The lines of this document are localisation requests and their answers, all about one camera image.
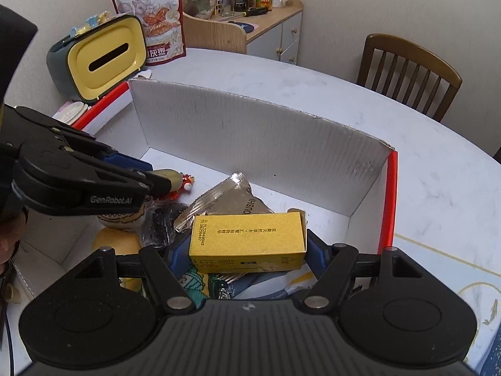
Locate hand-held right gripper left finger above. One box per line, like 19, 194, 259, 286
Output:
71, 236, 195, 315

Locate green yellow tissue holder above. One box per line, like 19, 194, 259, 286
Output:
46, 15, 148, 102

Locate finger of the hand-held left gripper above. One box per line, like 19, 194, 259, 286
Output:
4, 106, 153, 172
129, 170, 173, 198

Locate blue printed table mat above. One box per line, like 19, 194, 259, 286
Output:
376, 235, 501, 376

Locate small pastel ornaments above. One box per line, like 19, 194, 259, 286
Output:
70, 11, 112, 38

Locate blue patterned packet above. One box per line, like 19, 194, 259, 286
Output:
235, 266, 318, 302

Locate person's left hand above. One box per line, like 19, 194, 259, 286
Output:
0, 207, 29, 265

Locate white cardboard box red rim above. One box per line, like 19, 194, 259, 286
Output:
12, 78, 398, 302

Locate round white lid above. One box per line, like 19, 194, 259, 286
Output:
53, 101, 89, 123

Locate small red figure toy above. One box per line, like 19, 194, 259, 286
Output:
152, 168, 196, 201

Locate red snack bag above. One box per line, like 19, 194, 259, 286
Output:
108, 0, 186, 66

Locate clear bag of dark bits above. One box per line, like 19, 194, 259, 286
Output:
139, 201, 192, 247

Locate monster face plush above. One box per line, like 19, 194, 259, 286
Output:
98, 196, 153, 230

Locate wooden side cabinet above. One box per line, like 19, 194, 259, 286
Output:
182, 0, 304, 65

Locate yellow cardboard box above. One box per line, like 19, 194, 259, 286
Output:
189, 211, 308, 274

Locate gold foil packet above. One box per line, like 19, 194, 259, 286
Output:
173, 171, 275, 232

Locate brown wooden chair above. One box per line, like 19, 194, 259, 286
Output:
356, 33, 462, 123

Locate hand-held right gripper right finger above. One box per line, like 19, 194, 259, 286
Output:
302, 229, 440, 311

